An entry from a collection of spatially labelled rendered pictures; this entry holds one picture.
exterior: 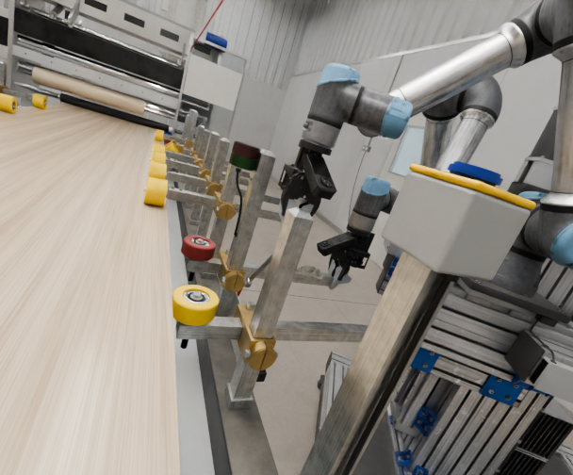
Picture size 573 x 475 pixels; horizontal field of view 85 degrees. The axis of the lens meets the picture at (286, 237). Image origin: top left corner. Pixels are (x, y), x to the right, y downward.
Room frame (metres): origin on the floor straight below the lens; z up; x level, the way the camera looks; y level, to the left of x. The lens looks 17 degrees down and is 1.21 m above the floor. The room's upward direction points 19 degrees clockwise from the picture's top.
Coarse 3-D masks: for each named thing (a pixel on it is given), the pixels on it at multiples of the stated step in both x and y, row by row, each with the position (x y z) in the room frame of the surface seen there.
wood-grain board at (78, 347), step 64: (0, 128) 1.16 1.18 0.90; (64, 128) 1.57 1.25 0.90; (128, 128) 2.37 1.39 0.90; (0, 192) 0.63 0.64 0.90; (64, 192) 0.75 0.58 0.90; (128, 192) 0.92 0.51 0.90; (0, 256) 0.42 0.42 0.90; (64, 256) 0.48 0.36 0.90; (128, 256) 0.55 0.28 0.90; (0, 320) 0.30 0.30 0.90; (64, 320) 0.33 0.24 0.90; (128, 320) 0.37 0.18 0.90; (0, 384) 0.23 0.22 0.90; (64, 384) 0.25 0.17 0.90; (128, 384) 0.28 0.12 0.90; (0, 448) 0.18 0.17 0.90; (64, 448) 0.19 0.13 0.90; (128, 448) 0.21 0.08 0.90
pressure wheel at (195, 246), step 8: (184, 240) 0.70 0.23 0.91; (192, 240) 0.71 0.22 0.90; (200, 240) 0.71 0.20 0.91; (208, 240) 0.74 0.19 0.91; (184, 248) 0.69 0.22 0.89; (192, 248) 0.68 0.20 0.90; (200, 248) 0.68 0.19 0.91; (208, 248) 0.70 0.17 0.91; (192, 256) 0.68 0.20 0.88; (200, 256) 0.68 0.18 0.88; (208, 256) 0.70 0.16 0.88; (192, 272) 0.71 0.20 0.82; (192, 280) 0.72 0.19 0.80
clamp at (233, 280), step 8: (224, 256) 0.76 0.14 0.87; (224, 264) 0.72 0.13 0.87; (224, 272) 0.69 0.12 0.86; (232, 272) 0.69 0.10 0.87; (240, 272) 0.71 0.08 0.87; (224, 280) 0.68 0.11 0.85; (232, 280) 0.68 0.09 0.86; (240, 280) 0.69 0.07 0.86; (232, 288) 0.68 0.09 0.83; (240, 288) 0.69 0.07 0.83
